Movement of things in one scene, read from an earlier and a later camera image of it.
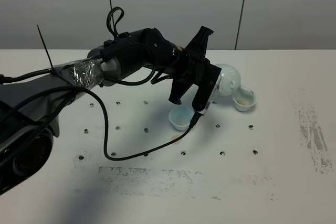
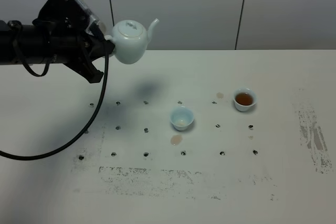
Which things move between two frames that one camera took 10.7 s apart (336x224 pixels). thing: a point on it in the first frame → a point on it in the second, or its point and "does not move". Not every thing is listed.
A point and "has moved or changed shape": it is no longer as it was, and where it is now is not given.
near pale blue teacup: [180, 118] does not move
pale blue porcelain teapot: [229, 82] has moved or changed shape
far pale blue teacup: [244, 102] does not move
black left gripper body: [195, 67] → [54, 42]
